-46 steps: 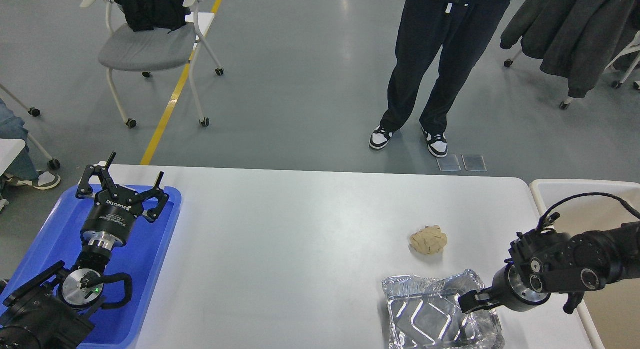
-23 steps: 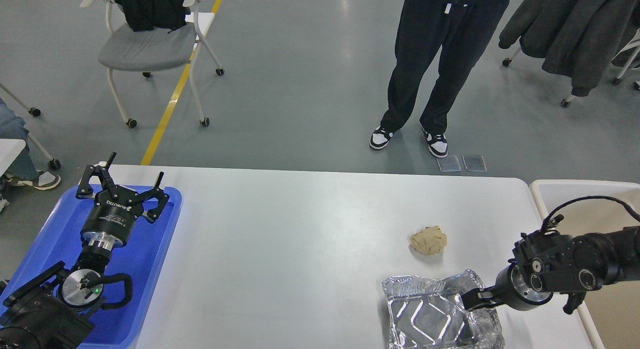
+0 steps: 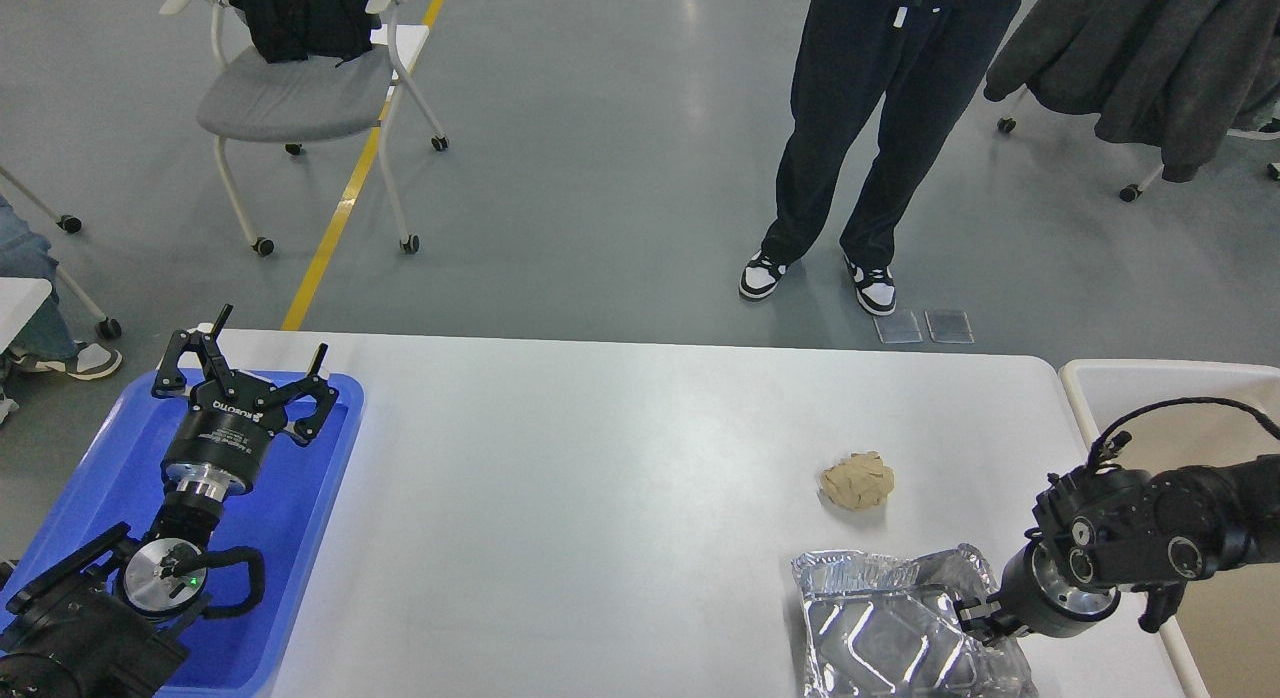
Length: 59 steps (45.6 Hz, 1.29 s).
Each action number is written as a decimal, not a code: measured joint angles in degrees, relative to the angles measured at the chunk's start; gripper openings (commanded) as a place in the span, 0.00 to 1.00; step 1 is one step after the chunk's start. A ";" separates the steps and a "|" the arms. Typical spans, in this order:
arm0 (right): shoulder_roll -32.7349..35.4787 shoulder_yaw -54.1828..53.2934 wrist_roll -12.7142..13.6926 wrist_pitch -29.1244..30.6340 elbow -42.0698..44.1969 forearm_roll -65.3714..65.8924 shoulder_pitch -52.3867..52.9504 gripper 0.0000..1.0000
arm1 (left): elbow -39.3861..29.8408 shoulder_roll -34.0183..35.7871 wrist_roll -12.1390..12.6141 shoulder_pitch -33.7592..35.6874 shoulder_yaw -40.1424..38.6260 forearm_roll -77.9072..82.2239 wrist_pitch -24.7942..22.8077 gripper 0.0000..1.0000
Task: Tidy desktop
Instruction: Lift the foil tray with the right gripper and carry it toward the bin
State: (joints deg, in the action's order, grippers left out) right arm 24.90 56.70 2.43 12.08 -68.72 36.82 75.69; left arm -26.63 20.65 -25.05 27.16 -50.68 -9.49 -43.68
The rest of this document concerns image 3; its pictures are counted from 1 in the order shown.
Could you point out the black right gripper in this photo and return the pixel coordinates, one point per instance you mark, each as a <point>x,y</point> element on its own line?
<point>1035,598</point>

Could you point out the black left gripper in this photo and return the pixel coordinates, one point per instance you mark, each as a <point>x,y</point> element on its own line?
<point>231,416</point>

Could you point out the aluminium foil tray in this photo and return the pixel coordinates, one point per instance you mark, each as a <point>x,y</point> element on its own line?
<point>884,626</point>

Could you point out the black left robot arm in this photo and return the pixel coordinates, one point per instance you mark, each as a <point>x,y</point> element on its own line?
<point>106,621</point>

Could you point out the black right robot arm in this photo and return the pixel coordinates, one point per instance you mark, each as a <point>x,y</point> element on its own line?
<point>1103,530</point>

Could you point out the blue plastic tray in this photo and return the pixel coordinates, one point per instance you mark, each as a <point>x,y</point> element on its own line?
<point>285,516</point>

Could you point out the crumpled beige paper ball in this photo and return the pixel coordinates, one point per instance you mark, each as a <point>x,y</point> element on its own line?
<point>860,481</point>

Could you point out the seated person in jeans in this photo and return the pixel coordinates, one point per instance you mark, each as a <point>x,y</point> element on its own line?
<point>44,344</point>

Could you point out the white side table corner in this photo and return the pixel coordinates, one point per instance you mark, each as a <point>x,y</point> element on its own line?
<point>20,299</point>

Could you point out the grey white office chair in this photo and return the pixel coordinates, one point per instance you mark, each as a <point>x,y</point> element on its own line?
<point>319,99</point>

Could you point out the right clear floor plate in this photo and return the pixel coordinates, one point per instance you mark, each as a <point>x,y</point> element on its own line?
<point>947,326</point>

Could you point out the clear floor plate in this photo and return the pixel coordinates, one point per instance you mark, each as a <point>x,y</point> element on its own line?
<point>900,327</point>
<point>947,326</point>

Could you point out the left clear floor plate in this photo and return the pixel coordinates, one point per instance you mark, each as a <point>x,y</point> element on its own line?
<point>900,327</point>

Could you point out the black backpack on chair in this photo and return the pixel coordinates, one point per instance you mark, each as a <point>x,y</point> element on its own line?
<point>287,31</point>

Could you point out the standing person in black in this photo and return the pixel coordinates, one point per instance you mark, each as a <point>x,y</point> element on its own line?
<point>917,63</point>

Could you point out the dark jacket on chair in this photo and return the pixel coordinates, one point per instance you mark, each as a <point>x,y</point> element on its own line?
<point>1173,74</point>

